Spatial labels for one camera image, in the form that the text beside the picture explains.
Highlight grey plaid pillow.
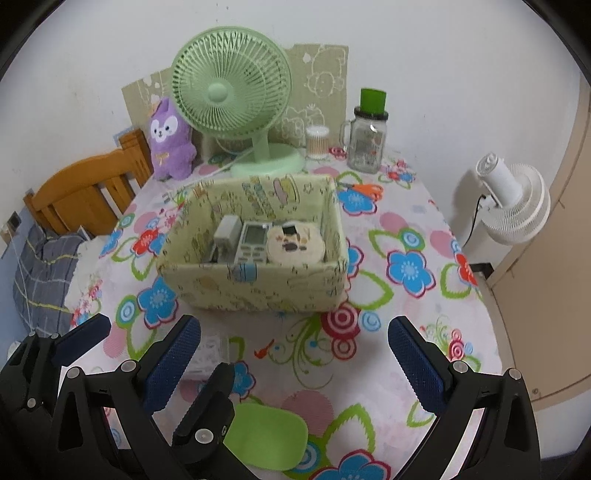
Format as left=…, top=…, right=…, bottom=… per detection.
left=13, top=224, right=86, bottom=340

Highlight yellow fabric storage box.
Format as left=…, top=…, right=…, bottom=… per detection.
left=157, top=174, right=349, bottom=315

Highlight blue bed sheet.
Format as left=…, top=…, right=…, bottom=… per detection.
left=0, top=222, right=28, bottom=342

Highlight white charger plug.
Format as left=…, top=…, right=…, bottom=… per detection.
left=213, top=215, right=243, bottom=252

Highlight round cartoon tin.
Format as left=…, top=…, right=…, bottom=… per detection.
left=267, top=220, right=326, bottom=265

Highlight purple plush bunny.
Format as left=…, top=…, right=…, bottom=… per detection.
left=148, top=97, right=197, bottom=182

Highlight white standing fan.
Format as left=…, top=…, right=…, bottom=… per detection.
left=462, top=154, right=551, bottom=245

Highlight green plastic case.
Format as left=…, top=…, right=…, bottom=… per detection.
left=223, top=401, right=309, bottom=472

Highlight clear floss pick box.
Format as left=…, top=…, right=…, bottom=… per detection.
left=185, top=336, right=232, bottom=380

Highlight white cloth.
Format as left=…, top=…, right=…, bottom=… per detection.
left=75, top=237, right=107, bottom=278

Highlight white fan cord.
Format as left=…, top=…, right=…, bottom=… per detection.
left=166, top=152, right=252, bottom=195

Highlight green plastic cup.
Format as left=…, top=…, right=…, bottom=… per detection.
left=360, top=88, right=387, bottom=114

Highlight beige cartoon wall sheet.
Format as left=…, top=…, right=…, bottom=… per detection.
left=121, top=44, right=349, bottom=158

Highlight green desk fan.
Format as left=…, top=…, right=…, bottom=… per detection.
left=172, top=26, right=306, bottom=178

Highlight glass handled jar mug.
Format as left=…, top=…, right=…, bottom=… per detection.
left=341, top=106, right=390, bottom=172

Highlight orange scissors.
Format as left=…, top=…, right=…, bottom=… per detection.
left=339, top=181, right=384, bottom=201

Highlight white remote control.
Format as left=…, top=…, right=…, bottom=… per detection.
left=235, top=222, right=273, bottom=265

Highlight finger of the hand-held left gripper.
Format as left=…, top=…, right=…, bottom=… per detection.
left=50, top=315, right=204, bottom=480
left=9, top=314, right=112, bottom=416
left=388, top=316, right=541, bottom=480
left=172, top=362, right=236, bottom=457

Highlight wooden headboard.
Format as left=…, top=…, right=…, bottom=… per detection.
left=23, top=128, right=155, bottom=238

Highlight black fan cable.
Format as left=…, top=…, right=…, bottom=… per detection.
left=462, top=194, right=488, bottom=250

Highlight cotton swab jar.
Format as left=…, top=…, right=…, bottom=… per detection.
left=305, top=126, right=331, bottom=161

